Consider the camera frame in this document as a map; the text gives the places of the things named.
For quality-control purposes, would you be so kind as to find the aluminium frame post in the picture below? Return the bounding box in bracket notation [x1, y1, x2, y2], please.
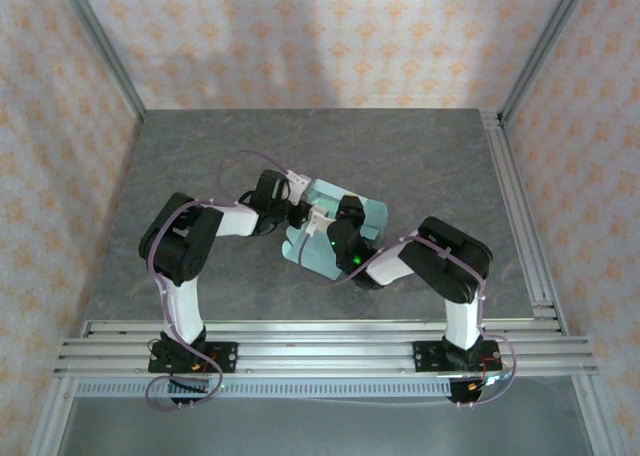
[53, 0, 147, 123]
[497, 0, 596, 127]

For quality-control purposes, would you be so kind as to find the aluminium side rail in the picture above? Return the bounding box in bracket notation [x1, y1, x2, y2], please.
[480, 113, 570, 336]

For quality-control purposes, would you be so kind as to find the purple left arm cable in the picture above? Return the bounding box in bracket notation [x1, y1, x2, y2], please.
[144, 149, 301, 413]

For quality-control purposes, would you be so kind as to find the aluminium mounting rail beam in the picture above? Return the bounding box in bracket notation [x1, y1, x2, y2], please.
[52, 318, 600, 381]

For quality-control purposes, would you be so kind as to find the aluminium frame leg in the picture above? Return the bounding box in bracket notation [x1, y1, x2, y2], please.
[29, 375, 76, 456]
[569, 375, 619, 456]

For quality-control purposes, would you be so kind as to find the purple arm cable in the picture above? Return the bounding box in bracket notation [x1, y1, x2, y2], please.
[144, 149, 301, 413]
[298, 230, 519, 411]

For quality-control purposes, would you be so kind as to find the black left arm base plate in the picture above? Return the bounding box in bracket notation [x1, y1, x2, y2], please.
[148, 340, 239, 376]

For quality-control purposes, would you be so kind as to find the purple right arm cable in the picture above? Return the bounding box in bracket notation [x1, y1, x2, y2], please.
[298, 230, 519, 411]

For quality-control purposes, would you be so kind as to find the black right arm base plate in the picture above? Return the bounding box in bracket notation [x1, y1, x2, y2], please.
[412, 339, 501, 376]

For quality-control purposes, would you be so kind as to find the slotted grey cable duct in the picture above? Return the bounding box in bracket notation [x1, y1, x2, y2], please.
[73, 379, 454, 398]

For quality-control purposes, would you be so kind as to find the light teal paper box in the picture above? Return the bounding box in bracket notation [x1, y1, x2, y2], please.
[281, 178, 390, 281]

